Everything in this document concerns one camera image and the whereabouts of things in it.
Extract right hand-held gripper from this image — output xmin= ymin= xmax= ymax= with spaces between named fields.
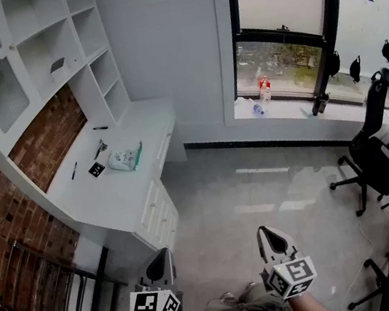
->
xmin=252 ymin=219 xmax=321 ymax=304

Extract metal pliers tool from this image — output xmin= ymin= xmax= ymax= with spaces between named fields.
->
xmin=90 ymin=138 xmax=111 ymax=161

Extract small white grey box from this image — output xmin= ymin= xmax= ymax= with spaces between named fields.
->
xmin=47 ymin=57 xmax=71 ymax=83

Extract black metal rack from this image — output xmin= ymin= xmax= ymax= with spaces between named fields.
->
xmin=0 ymin=221 xmax=133 ymax=311

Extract person's right forearm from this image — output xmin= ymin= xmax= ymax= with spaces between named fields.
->
xmin=287 ymin=288 xmax=340 ymax=311

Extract white plastic bag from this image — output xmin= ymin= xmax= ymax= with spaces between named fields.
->
xmin=234 ymin=94 xmax=258 ymax=109

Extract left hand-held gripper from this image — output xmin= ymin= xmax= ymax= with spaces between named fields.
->
xmin=120 ymin=245 xmax=187 ymax=311

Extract red label plastic bottle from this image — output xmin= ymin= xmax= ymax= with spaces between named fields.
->
xmin=255 ymin=73 xmax=276 ymax=106

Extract black framed window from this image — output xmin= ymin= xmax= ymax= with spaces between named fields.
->
xmin=218 ymin=0 xmax=366 ymax=130

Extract white green zipper pouch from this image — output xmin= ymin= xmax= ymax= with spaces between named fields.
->
xmin=105 ymin=140 xmax=147 ymax=176

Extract clear blue plastic bottle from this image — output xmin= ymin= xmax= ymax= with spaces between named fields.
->
xmin=250 ymin=101 xmax=267 ymax=118

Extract black office chair with headrest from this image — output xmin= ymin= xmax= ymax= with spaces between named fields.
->
xmin=311 ymin=67 xmax=389 ymax=221

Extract white desk with drawers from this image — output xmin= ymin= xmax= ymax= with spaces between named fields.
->
xmin=31 ymin=93 xmax=203 ymax=273

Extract white floor cable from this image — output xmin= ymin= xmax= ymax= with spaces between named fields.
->
xmin=315 ymin=188 xmax=389 ymax=311

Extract person's feet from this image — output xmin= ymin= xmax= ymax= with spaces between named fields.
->
xmin=216 ymin=279 xmax=268 ymax=309

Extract black square tag card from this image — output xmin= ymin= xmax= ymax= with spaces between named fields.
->
xmin=87 ymin=160 xmax=108 ymax=179

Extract white shelf hutch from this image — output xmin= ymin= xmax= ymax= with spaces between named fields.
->
xmin=0 ymin=0 xmax=144 ymax=199

